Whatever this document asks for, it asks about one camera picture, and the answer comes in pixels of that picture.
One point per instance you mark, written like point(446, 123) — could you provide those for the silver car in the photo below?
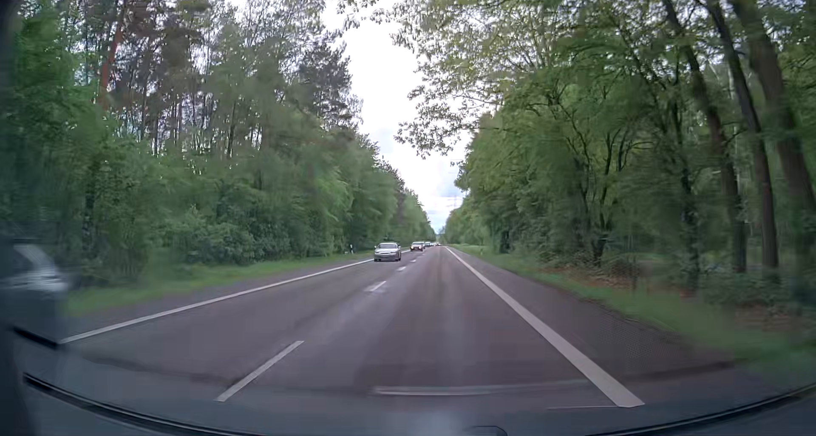
point(387, 252)

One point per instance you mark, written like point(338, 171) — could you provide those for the grey asphalt road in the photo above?
point(427, 321)

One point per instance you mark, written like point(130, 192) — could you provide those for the car's own bonnet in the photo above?
point(408, 423)

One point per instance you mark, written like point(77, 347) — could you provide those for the wood of green trees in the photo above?
point(191, 136)
point(637, 136)

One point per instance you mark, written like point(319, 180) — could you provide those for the grass verge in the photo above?
point(688, 315)
point(185, 276)

